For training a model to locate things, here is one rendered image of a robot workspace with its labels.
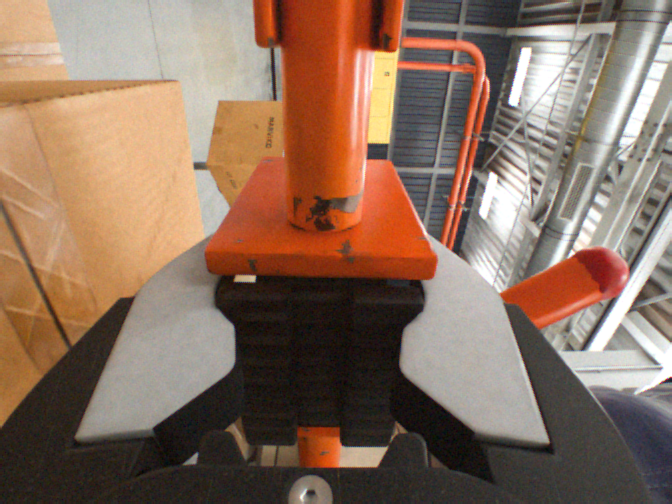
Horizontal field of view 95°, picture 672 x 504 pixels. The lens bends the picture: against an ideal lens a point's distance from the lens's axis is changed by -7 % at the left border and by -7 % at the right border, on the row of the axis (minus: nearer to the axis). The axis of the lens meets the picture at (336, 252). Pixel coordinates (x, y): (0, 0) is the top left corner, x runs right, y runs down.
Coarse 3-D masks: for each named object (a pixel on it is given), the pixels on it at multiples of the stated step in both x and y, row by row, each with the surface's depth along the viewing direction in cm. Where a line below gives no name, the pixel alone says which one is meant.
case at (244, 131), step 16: (224, 112) 165; (240, 112) 165; (256, 112) 166; (272, 112) 166; (224, 128) 162; (240, 128) 162; (256, 128) 162; (272, 128) 162; (224, 144) 158; (240, 144) 158; (256, 144) 159; (272, 144) 159; (208, 160) 155; (224, 160) 155; (240, 160) 155; (256, 160) 155; (224, 176) 163; (240, 176) 163; (224, 192) 178
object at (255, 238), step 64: (256, 192) 11; (384, 192) 12; (256, 256) 8; (320, 256) 8; (384, 256) 8; (256, 320) 8; (320, 320) 9; (384, 320) 8; (256, 384) 9; (320, 384) 11; (384, 384) 9
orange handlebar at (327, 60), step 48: (288, 0) 6; (336, 0) 6; (384, 0) 6; (288, 48) 7; (336, 48) 7; (384, 48) 7; (288, 96) 7; (336, 96) 7; (288, 144) 8; (336, 144) 8; (288, 192) 9; (336, 192) 8
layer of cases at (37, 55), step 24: (0, 0) 59; (24, 0) 64; (0, 24) 59; (24, 24) 64; (48, 24) 70; (0, 48) 60; (24, 48) 65; (48, 48) 71; (0, 72) 60; (24, 72) 65; (48, 72) 72
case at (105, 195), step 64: (0, 128) 12; (64, 128) 15; (128, 128) 21; (0, 192) 12; (64, 192) 16; (128, 192) 21; (192, 192) 31; (0, 256) 12; (64, 256) 16; (128, 256) 21; (0, 320) 12; (64, 320) 16; (0, 384) 12
